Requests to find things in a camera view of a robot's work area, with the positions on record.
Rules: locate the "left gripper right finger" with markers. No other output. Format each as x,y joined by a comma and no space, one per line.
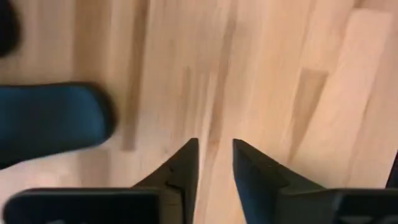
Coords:
258,193

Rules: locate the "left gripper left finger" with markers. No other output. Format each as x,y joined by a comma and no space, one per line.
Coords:
183,186

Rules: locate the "black rubber slide sandal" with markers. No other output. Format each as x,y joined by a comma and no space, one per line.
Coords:
46,121
6,28

